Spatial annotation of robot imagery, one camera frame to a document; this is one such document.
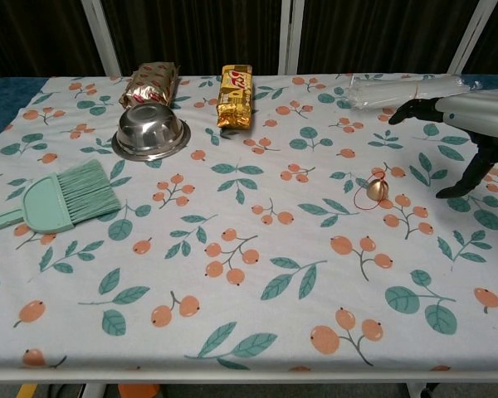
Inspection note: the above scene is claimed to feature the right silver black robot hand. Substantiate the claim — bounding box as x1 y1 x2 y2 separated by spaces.
388 90 498 200

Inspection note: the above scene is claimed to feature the small gold bell red string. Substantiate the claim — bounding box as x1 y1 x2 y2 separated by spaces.
353 167 390 211

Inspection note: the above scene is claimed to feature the clear pack of white straws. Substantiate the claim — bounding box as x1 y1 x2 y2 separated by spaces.
344 73 481 111

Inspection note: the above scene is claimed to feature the gold yellow snack packet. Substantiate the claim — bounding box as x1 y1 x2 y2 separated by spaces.
216 64 255 129

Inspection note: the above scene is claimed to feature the floral fruit-print tablecloth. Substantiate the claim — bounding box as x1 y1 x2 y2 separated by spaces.
0 73 498 373

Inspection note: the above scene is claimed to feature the upturned stainless steel bowl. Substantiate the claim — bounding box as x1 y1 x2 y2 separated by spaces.
111 103 192 162

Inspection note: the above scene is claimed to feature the bronze red-print snack packet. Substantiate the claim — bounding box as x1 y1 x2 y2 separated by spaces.
119 61 181 110

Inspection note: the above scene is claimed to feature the mint green hand brush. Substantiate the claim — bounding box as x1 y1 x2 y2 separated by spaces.
0 159 122 236

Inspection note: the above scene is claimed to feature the orange object under table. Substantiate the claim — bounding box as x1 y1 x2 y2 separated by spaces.
118 383 160 398

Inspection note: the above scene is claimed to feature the blue table cover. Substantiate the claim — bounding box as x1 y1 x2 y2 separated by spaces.
0 77 50 148

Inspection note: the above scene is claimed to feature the white metal frame post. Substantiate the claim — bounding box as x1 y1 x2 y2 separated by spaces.
81 0 123 76
447 0 498 75
277 0 306 75

